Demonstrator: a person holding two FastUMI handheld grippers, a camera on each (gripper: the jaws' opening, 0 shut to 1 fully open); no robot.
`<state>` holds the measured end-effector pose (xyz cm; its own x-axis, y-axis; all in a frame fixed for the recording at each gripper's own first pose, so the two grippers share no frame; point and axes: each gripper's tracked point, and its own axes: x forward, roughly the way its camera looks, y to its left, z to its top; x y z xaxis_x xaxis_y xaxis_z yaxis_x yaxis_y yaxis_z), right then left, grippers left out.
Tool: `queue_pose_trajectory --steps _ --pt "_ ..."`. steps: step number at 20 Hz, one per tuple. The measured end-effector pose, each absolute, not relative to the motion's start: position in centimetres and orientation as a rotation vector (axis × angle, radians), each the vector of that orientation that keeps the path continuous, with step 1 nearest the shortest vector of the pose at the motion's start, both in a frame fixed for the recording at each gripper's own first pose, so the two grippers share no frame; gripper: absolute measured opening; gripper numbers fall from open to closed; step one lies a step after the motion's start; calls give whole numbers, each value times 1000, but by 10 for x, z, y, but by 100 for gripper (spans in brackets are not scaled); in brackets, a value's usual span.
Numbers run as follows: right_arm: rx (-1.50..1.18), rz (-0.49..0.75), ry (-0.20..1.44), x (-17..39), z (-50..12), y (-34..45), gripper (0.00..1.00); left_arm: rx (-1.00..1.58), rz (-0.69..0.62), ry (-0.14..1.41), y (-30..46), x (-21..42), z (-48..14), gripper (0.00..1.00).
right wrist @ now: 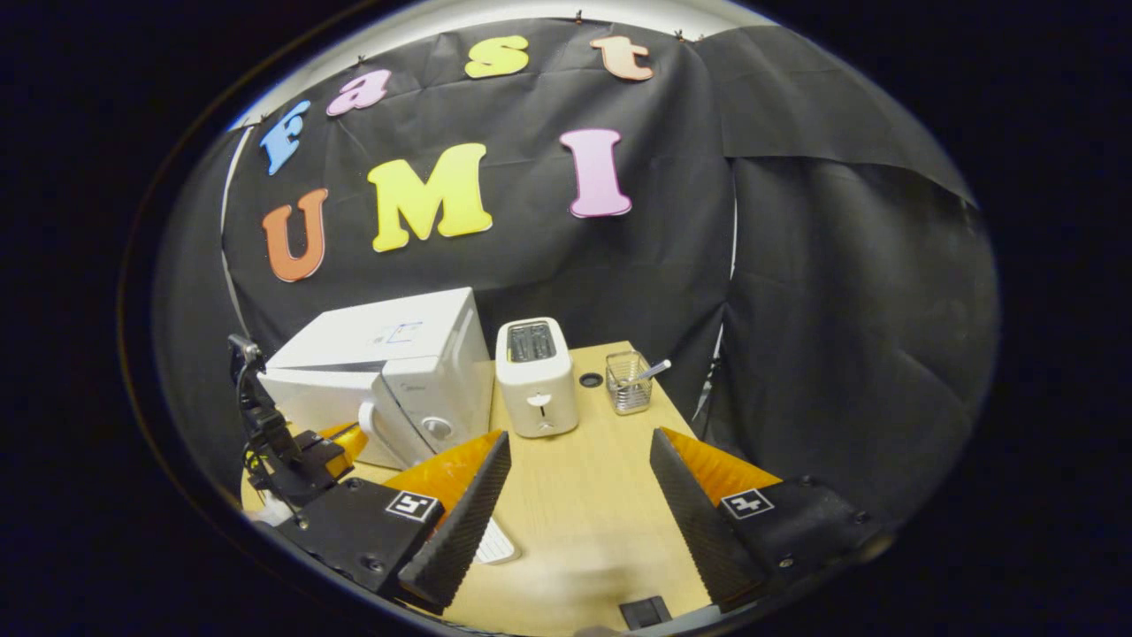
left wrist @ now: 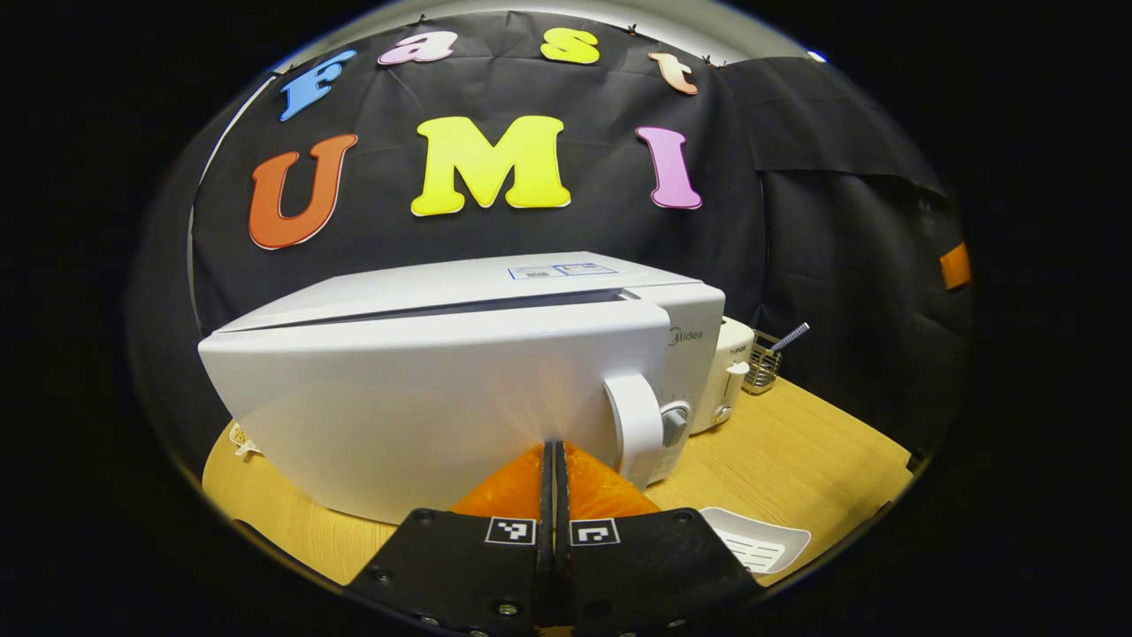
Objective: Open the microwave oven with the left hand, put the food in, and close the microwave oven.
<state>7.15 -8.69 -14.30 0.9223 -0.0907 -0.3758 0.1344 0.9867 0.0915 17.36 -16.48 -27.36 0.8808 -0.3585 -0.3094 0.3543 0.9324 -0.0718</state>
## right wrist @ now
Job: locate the black backdrop cloth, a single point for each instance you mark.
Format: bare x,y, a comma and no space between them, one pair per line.
796,310

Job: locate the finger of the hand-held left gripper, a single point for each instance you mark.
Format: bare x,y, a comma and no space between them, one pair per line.
349,440

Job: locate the white toaster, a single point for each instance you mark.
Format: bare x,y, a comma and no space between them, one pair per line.
535,398

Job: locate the black table edge clamp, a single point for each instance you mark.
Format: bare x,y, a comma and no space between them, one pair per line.
644,612

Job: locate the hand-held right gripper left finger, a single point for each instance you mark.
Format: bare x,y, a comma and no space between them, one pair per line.
460,531

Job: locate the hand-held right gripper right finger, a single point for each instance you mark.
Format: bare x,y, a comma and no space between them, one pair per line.
699,531

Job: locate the black round table grommet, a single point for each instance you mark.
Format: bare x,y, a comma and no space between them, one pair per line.
591,379

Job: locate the white microwave oven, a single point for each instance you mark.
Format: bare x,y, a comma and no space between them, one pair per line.
371,332

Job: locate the white rectangular dish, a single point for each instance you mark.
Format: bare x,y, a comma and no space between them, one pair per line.
497,547

